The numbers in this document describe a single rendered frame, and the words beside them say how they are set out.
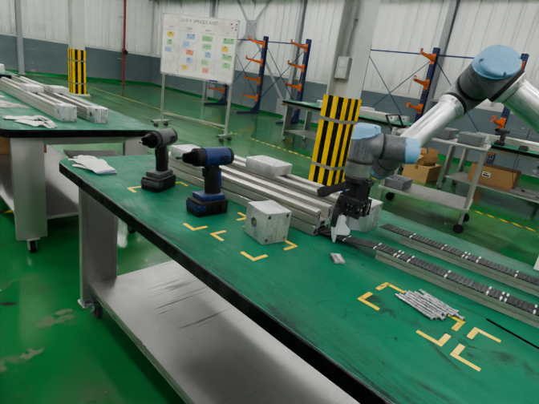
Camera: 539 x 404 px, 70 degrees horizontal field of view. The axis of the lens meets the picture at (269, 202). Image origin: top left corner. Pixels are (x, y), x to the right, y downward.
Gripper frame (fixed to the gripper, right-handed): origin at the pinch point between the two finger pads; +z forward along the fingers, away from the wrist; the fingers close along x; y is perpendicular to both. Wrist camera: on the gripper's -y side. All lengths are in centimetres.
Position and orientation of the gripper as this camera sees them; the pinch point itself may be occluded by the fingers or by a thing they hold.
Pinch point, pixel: (337, 235)
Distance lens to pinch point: 123.6
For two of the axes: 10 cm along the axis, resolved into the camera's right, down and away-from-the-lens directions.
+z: -1.4, 9.4, 3.2
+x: 6.3, -1.6, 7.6
